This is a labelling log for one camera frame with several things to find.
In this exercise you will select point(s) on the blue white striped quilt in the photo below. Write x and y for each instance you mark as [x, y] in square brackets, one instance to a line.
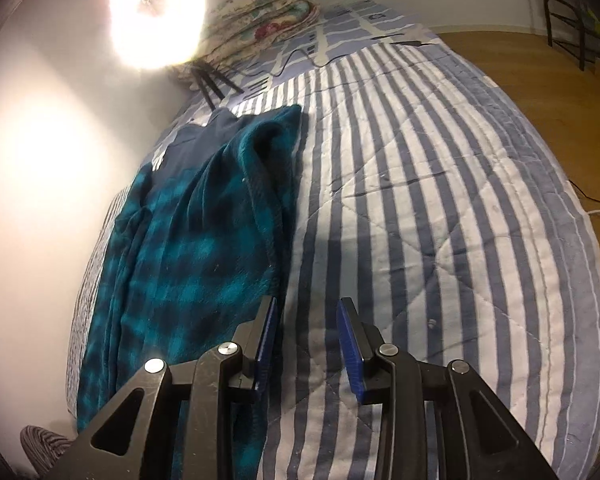
[430, 210]

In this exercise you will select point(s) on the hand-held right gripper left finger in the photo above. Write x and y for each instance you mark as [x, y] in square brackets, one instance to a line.
[267, 340]

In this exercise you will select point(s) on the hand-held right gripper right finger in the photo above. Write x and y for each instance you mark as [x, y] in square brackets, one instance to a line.
[350, 350]

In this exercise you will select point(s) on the black metal clothes rack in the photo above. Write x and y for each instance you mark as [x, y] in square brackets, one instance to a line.
[580, 45]

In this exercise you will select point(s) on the blue checked bed sheet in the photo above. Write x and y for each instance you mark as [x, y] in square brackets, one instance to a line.
[340, 30]

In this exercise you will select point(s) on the folded floral quilt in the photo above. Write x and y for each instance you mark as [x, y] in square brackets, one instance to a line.
[265, 15]

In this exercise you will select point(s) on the grey striped garment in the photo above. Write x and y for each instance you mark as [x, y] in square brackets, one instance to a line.
[45, 447]

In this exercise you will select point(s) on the teal plaid fleece jacket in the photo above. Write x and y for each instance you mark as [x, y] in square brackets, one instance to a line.
[190, 240]

